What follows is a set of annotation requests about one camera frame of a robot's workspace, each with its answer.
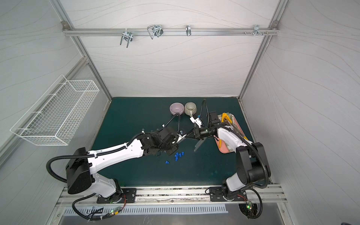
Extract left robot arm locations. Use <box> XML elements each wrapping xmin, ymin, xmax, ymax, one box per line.
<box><xmin>46</xmin><ymin>127</ymin><xmax>183</xmax><ymax>198</ymax></box>

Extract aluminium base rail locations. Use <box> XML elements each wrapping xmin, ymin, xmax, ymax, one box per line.
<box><xmin>55</xmin><ymin>184</ymin><xmax>288</xmax><ymax>206</ymax></box>

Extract metal clamp one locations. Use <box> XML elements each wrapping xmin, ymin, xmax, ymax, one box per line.
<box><xmin>120</xmin><ymin>30</ymin><xmax>133</xmax><ymax>48</ymax></box>

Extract pink tray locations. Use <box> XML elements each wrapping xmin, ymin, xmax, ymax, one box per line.
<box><xmin>216</xmin><ymin>112</ymin><xmax>252</xmax><ymax>154</ymax></box>

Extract grey ribbed mug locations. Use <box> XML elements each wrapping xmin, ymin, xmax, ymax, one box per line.
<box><xmin>184</xmin><ymin>102</ymin><xmax>197</xmax><ymax>117</ymax></box>

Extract green table mat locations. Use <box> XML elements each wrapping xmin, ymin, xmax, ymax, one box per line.
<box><xmin>93</xmin><ymin>97</ymin><xmax>236</xmax><ymax>187</ymax></box>

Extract aluminium cross bar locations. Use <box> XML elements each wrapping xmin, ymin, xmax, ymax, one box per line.
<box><xmin>63</xmin><ymin>27</ymin><xmax>280</xmax><ymax>37</ymax></box>

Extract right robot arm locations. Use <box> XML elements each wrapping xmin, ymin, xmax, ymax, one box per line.
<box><xmin>190</xmin><ymin>112</ymin><xmax>271</xmax><ymax>201</ymax></box>

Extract metal clamp two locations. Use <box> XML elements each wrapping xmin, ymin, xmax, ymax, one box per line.
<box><xmin>147</xmin><ymin>25</ymin><xmax>164</xmax><ymax>39</ymax></box>

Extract test tube ten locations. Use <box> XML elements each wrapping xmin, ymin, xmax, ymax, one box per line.
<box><xmin>194</xmin><ymin>139</ymin><xmax>205</xmax><ymax>152</ymax></box>

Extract metal clamp three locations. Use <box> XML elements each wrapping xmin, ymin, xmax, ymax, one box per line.
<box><xmin>185</xmin><ymin>25</ymin><xmax>191</xmax><ymax>37</ymax></box>

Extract metal clamp four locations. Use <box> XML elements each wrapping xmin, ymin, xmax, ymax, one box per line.
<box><xmin>244</xmin><ymin>25</ymin><xmax>268</xmax><ymax>36</ymax></box>

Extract purple bowl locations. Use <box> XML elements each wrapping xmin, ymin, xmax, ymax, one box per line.
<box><xmin>169</xmin><ymin>102</ymin><xmax>185</xmax><ymax>115</ymax></box>

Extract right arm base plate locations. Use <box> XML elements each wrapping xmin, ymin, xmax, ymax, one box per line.
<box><xmin>205</xmin><ymin>187</ymin><xmax>247</xmax><ymax>202</ymax></box>

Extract yellow tongs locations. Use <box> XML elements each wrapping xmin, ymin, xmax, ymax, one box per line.
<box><xmin>221</xmin><ymin>112</ymin><xmax>233</xmax><ymax>125</ymax></box>

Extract white wire basket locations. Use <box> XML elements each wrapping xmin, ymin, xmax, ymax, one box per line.
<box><xmin>10</xmin><ymin>75</ymin><xmax>99</xmax><ymax>146</ymax></box>

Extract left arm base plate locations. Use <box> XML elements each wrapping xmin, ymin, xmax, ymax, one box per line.
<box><xmin>97</xmin><ymin>188</ymin><xmax>137</xmax><ymax>204</ymax></box>

